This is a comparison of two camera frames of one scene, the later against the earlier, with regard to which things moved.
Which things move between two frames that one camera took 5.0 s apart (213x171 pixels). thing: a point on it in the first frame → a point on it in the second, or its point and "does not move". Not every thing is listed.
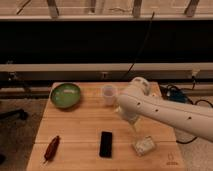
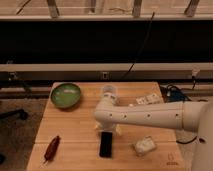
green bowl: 65,95 does not move
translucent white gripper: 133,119 → 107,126
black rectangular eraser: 106,143 does not move
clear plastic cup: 109,93 does not move
